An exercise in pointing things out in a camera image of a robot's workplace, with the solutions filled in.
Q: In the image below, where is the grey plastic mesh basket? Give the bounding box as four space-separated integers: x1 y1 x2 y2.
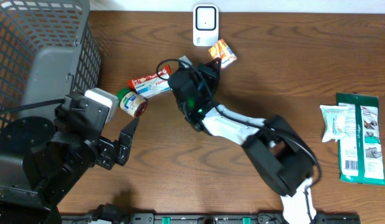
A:
0 0 102 110

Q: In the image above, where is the green lid glass jar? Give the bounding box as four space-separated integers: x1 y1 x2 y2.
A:
116 88 147 118

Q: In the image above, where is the green white wipes packet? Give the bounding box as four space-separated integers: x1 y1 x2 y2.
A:
336 93 385 185

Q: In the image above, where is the white barcode scanner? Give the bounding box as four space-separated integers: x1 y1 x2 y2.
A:
193 4 219 47

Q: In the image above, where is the black left camera cable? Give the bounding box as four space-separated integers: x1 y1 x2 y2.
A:
0 98 65 116

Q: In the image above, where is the teal white tissue pack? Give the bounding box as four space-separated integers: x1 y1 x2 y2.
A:
320 105 349 142

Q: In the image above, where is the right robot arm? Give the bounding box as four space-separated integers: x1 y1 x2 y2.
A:
168 57 321 223

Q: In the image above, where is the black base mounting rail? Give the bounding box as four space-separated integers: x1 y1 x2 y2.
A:
60 203 362 224

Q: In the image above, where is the black right camera cable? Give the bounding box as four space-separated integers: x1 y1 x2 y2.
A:
155 58 323 224

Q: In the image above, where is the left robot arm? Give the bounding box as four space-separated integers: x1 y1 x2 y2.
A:
0 93 139 223

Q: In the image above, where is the black camera cable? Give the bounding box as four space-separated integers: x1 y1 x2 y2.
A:
155 58 323 224
0 98 65 116

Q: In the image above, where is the red snack stick sachet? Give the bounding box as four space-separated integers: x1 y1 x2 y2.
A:
127 65 171 90

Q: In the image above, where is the orange small carton box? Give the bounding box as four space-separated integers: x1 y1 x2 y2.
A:
209 39 237 69

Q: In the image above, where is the white Panadol medicine box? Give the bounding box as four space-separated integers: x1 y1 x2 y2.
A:
135 78 170 98

